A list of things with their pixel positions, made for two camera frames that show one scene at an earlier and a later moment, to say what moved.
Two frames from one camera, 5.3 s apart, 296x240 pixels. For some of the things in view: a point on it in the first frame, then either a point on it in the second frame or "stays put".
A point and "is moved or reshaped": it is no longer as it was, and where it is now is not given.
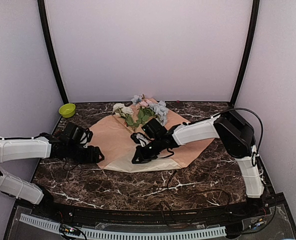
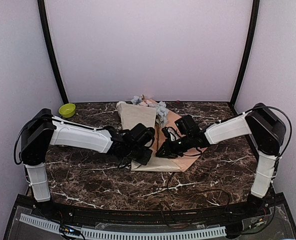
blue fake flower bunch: x=159 y=108 stays put
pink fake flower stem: x=145 y=112 to x=150 y=102
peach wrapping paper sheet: x=113 y=136 is moved or reshaped
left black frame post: x=42 y=13 stays put
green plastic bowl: x=67 y=110 stays put
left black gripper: x=92 y=156 to x=144 y=161
